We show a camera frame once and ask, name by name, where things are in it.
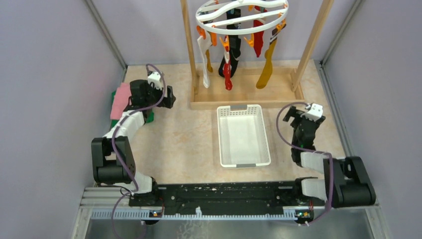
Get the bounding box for wooden hanger stand frame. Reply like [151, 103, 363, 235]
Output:
[180, 0, 333, 110]

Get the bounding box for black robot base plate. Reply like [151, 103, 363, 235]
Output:
[129, 181, 325, 216]

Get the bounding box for pink folded towel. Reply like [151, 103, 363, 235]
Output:
[110, 83, 131, 120]

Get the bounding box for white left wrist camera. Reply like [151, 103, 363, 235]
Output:
[147, 71, 164, 90]

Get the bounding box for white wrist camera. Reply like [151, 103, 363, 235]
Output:
[301, 103, 323, 121]
[147, 71, 164, 90]

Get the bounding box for red sock white cuff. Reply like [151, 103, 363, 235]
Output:
[223, 51, 232, 91]

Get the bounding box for white round clip hanger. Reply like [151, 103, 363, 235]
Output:
[195, 0, 290, 35]

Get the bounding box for white plastic basket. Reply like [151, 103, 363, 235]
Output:
[216, 104, 272, 168]

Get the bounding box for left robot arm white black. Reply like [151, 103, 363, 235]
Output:
[91, 78, 176, 206]

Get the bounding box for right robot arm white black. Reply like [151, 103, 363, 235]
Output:
[283, 104, 376, 208]

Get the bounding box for mustard yellow sock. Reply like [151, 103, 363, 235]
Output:
[256, 24, 286, 89]
[206, 49, 213, 73]

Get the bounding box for aluminium rail frame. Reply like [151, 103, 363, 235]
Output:
[72, 182, 392, 239]

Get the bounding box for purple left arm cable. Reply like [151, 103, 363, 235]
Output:
[110, 63, 167, 239]

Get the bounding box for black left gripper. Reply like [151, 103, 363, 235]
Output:
[144, 80, 175, 109]

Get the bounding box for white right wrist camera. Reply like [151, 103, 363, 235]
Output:
[301, 103, 323, 121]

